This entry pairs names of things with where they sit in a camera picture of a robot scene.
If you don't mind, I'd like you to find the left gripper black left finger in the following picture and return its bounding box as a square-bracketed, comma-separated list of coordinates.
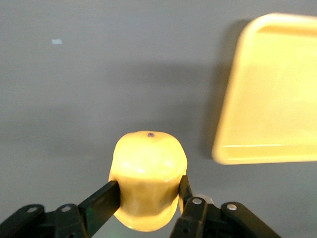
[0, 180, 121, 238]

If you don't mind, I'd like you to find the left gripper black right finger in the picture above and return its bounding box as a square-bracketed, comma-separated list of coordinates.
[169, 175, 280, 238]

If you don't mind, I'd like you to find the yellow potato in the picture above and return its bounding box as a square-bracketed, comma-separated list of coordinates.
[108, 130, 188, 231]

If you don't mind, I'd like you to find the yellow plastic tray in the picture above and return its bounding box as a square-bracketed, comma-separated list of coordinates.
[211, 12, 317, 165]

